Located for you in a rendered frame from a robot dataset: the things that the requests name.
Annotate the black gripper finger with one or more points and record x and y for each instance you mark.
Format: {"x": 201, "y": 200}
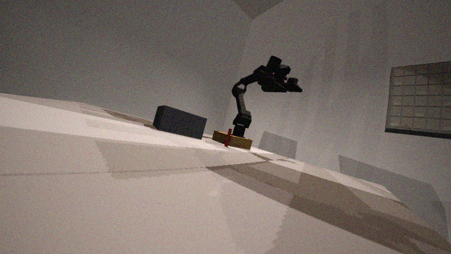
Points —
{"x": 274, "y": 86}
{"x": 294, "y": 86}

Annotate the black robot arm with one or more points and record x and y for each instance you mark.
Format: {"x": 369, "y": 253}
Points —
{"x": 244, "y": 117}

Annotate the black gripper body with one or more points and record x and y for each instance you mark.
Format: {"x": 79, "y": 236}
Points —
{"x": 280, "y": 80}

